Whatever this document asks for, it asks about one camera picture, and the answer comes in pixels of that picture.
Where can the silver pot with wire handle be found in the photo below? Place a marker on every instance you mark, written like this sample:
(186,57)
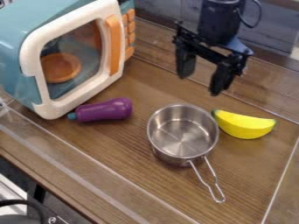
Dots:
(184,134)

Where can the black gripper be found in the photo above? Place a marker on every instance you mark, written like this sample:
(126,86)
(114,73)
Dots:
(229,56)

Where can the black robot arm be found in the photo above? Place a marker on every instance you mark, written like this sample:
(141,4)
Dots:
(213,40)

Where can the yellow toy banana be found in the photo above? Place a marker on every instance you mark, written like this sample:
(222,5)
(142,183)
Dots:
(244,126)

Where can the purple toy eggplant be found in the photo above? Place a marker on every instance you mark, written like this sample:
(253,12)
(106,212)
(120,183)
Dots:
(110,110)

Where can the blue toy microwave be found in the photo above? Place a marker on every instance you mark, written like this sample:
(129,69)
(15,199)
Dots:
(94,29)

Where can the clear acrylic barrier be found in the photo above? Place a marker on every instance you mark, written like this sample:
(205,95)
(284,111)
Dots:
(105,196)

